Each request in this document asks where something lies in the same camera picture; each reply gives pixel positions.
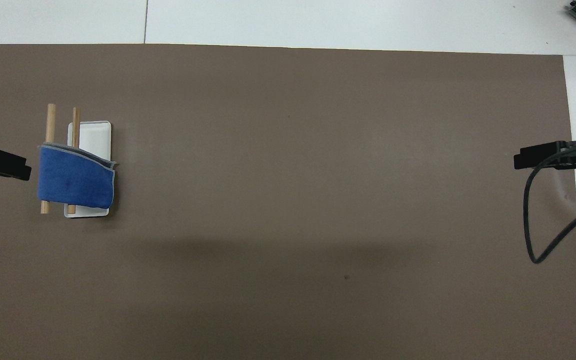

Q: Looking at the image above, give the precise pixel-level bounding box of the blue towel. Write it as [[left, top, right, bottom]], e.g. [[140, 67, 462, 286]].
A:
[[37, 143, 119, 210]]

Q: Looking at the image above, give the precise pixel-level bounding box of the black cable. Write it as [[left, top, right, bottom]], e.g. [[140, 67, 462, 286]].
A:
[[523, 141, 576, 265]]

